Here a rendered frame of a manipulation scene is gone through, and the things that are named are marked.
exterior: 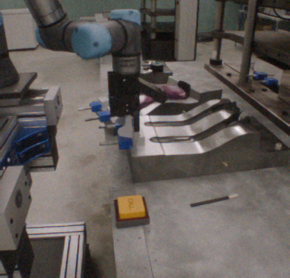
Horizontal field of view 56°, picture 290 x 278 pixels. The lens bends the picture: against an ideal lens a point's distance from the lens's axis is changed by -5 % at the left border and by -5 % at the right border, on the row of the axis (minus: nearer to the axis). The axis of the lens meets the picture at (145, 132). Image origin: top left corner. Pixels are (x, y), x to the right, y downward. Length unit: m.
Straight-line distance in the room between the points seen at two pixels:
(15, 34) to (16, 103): 6.39
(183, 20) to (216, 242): 4.66
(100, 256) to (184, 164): 0.98
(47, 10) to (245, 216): 0.67
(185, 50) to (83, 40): 4.65
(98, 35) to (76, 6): 7.31
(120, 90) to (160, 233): 0.37
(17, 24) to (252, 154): 6.76
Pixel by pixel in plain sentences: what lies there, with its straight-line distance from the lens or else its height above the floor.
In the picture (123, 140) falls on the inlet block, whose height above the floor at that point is 0.90.
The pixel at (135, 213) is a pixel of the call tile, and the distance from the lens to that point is 0.68.
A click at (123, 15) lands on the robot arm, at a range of 0.69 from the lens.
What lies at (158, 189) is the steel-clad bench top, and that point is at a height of 0.80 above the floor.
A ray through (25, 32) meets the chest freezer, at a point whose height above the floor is 0.43.
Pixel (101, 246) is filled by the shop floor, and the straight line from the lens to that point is 1.71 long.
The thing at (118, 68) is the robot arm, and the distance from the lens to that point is 0.72.
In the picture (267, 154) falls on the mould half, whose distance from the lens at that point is 0.92.
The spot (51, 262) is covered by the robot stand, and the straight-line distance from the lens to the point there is 1.43.
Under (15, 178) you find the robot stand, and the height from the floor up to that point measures 0.99.
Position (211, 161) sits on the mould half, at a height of 0.85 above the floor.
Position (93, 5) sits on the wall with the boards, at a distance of 7.91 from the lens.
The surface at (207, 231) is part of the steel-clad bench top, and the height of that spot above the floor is 0.80.
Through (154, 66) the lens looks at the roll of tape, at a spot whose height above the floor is 0.90.
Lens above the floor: 1.31
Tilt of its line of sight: 28 degrees down
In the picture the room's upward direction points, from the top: straight up
